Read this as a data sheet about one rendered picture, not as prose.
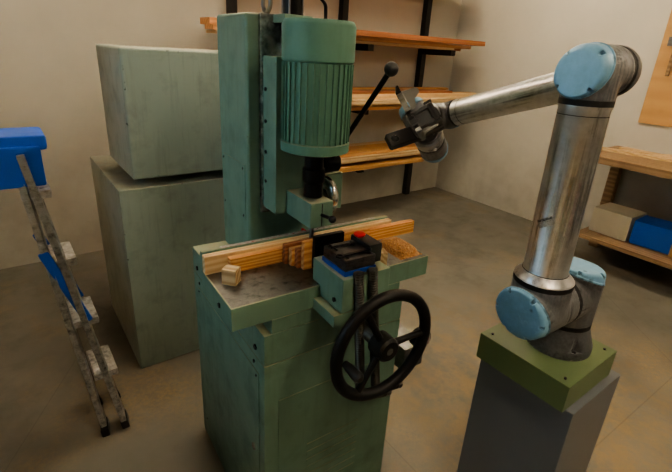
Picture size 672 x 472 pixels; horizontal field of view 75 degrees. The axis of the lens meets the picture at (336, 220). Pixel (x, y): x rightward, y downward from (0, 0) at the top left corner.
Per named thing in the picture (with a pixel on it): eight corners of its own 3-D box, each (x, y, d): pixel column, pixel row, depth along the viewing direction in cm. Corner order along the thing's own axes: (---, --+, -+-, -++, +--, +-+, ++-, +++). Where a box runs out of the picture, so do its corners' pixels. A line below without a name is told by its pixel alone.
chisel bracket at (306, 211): (309, 234, 116) (311, 204, 113) (285, 217, 127) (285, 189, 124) (333, 230, 120) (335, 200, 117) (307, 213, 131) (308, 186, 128)
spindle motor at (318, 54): (301, 161, 103) (305, 15, 91) (268, 146, 116) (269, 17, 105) (361, 156, 112) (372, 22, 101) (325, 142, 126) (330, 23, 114)
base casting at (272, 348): (262, 368, 107) (262, 337, 104) (192, 270, 151) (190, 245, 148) (401, 318, 131) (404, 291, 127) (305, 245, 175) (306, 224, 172)
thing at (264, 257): (230, 273, 111) (230, 259, 110) (227, 270, 113) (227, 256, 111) (413, 232, 144) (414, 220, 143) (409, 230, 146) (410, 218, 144)
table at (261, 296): (247, 357, 91) (246, 332, 89) (201, 290, 114) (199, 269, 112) (450, 288, 123) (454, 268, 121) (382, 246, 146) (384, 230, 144)
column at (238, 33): (248, 267, 136) (243, 11, 110) (223, 241, 153) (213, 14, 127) (310, 253, 148) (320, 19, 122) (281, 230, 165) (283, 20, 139)
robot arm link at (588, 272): (603, 319, 131) (620, 267, 125) (571, 337, 122) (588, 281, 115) (555, 295, 143) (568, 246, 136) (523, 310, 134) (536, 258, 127)
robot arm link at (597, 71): (572, 335, 122) (655, 44, 95) (535, 356, 112) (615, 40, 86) (524, 309, 133) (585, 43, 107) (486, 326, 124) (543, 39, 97)
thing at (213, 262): (205, 275, 110) (204, 257, 108) (202, 272, 111) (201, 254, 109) (390, 234, 141) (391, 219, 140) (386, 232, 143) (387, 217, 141)
